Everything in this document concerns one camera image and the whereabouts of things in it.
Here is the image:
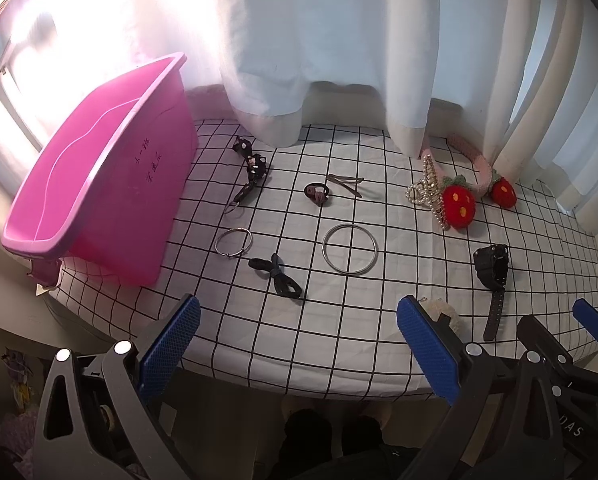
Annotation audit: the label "white curtain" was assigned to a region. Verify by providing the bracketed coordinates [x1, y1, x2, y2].
[0, 0, 598, 232]

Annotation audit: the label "pearl hair claw clip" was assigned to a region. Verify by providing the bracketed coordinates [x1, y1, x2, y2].
[405, 154, 450, 231]

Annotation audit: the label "pink plastic tub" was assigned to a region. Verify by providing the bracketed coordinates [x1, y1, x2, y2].
[2, 53, 198, 287]

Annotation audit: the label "black knotted hair tie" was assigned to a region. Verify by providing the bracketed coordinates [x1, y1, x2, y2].
[247, 251, 306, 302]

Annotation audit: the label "cream fluffy pompom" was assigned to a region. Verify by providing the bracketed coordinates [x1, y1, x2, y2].
[418, 298, 463, 347]

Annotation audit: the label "large silver bangle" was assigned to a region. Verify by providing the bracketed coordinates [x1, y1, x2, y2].
[321, 223, 379, 276]

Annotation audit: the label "brown hair clip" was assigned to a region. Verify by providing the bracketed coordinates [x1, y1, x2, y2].
[339, 183, 362, 198]
[326, 174, 364, 185]

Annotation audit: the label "black wrist watch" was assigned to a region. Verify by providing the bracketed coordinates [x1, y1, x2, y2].
[473, 244, 510, 342]

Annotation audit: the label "small silver bangle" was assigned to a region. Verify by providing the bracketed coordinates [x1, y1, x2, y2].
[213, 226, 253, 259]

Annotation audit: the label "maroon hair tie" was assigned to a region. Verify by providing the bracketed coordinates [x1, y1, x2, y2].
[302, 182, 333, 208]

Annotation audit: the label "pink strawberry headband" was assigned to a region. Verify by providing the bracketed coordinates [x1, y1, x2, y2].
[421, 134, 517, 230]

